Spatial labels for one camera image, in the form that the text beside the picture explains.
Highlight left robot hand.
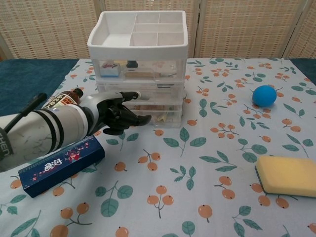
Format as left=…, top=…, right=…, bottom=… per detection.
left=82, top=90, right=152, bottom=136

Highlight clear bottom drawer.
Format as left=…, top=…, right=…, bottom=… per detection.
left=123, top=102, right=184, bottom=128

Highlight clear drawer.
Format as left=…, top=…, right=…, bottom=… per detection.
left=123, top=102, right=184, bottom=128
left=96, top=81, right=185, bottom=106
left=92, top=58, right=186, bottom=83

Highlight clear top drawer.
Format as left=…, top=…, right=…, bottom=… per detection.
left=92, top=58, right=186, bottom=83

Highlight clear middle drawer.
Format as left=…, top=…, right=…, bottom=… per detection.
left=96, top=81, right=185, bottom=106

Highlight white and blue small box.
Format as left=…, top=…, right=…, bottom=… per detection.
left=100, top=60, right=119, bottom=78

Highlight wooden stick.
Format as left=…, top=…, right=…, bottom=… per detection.
left=124, top=71, right=156, bottom=79

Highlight dark drink bottle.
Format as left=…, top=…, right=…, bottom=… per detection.
left=40, top=87, right=84, bottom=111

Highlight gold binder clips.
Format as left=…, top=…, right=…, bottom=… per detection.
left=155, top=112, right=173, bottom=122

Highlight blue pencil box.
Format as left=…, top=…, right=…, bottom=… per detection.
left=18, top=135, right=106, bottom=198

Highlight teal table cover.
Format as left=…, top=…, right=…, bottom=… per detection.
left=0, top=58, right=316, bottom=117

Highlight floral tablecloth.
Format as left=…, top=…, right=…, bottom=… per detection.
left=0, top=58, right=316, bottom=237

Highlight blue ball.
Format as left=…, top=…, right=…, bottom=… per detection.
left=252, top=85, right=277, bottom=108

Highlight woven folding screen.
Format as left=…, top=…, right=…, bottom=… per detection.
left=0, top=0, right=316, bottom=61

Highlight yellow sponge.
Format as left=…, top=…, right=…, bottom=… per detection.
left=254, top=155, right=316, bottom=198

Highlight white plastic drawer organizer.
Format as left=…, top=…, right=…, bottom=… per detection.
left=87, top=11, right=189, bottom=128

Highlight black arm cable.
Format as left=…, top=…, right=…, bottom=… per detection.
left=3, top=92, right=48, bottom=132

